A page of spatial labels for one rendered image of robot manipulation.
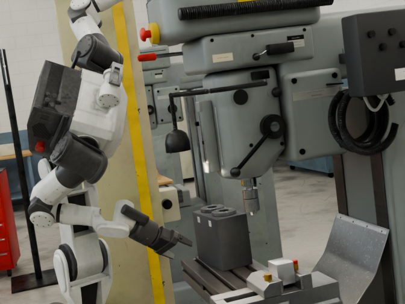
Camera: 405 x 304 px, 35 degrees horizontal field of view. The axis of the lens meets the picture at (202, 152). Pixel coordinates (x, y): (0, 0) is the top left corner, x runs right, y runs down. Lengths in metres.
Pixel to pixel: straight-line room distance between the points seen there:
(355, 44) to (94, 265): 1.27
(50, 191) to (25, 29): 8.89
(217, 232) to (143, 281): 1.53
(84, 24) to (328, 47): 0.91
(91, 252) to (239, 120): 0.86
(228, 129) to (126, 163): 1.82
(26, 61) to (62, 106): 8.80
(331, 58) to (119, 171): 1.92
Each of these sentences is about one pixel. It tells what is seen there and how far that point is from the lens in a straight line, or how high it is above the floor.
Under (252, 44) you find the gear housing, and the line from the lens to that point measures 1.81.
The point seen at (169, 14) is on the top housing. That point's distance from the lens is 1.76.
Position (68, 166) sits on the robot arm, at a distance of 1.95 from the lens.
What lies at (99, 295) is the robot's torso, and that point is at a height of 0.86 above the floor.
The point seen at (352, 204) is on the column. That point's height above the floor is 1.14.
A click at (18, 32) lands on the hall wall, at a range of 10.87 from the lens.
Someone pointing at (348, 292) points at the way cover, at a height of 0.91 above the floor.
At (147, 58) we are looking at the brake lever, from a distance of 1.94.
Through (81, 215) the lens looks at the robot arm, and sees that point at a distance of 2.17.
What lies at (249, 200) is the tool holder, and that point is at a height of 1.24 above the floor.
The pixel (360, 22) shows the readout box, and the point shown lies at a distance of 1.68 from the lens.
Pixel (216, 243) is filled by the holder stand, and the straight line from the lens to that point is 2.28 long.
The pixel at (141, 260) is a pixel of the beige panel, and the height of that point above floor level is 0.65.
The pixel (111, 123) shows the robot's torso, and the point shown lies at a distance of 2.05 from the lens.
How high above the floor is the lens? 1.61
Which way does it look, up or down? 6 degrees down
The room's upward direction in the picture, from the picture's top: 8 degrees counter-clockwise
